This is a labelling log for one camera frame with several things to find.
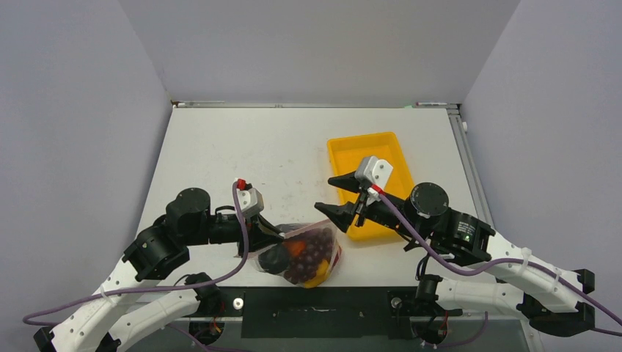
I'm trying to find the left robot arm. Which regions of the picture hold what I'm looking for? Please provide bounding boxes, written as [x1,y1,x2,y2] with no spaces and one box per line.
[34,180,285,351]

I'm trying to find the yellow toy bell pepper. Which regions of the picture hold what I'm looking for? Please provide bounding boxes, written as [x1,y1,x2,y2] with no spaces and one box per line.
[304,260,330,288]

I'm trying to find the yellow plastic tray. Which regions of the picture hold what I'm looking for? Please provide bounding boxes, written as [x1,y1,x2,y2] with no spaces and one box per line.
[327,132,414,243]

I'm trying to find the purple toy sweet potato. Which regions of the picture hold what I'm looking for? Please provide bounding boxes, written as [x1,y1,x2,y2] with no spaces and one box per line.
[276,223,307,233]

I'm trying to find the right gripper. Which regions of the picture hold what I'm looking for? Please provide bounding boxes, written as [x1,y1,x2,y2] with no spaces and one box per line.
[315,170,429,241]

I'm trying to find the dark red toy grapes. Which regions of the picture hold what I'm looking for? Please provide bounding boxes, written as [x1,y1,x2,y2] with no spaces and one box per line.
[283,227,335,286]

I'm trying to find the purple toy eggplant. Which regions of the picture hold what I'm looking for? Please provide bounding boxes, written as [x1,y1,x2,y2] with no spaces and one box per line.
[258,244,290,274]

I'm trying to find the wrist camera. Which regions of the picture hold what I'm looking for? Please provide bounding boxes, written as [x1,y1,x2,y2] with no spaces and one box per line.
[234,178,265,219]
[354,155,394,192]

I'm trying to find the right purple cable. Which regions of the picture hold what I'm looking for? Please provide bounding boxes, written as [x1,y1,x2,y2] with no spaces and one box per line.
[371,186,622,348]

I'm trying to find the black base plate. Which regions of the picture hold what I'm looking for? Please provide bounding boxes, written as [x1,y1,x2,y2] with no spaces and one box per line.
[189,287,462,342]

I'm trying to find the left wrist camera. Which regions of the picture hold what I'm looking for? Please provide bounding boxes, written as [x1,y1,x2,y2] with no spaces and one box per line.
[234,178,265,219]

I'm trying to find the aluminium frame rail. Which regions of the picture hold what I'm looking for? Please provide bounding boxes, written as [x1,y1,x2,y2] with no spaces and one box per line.
[171,100,494,224]

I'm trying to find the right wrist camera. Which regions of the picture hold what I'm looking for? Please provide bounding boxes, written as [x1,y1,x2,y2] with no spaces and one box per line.
[354,155,394,192]

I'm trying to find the orange toy pumpkin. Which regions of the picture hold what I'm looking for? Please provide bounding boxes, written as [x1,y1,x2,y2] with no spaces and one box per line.
[282,240,307,258]

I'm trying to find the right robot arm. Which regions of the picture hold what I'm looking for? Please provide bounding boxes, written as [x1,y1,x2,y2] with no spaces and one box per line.
[315,172,596,337]

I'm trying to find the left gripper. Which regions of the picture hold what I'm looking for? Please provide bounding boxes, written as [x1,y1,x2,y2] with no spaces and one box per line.
[183,210,284,257]

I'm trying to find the clear zip top bag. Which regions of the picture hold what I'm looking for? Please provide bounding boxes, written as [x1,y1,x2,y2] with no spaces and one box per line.
[250,220,343,289]

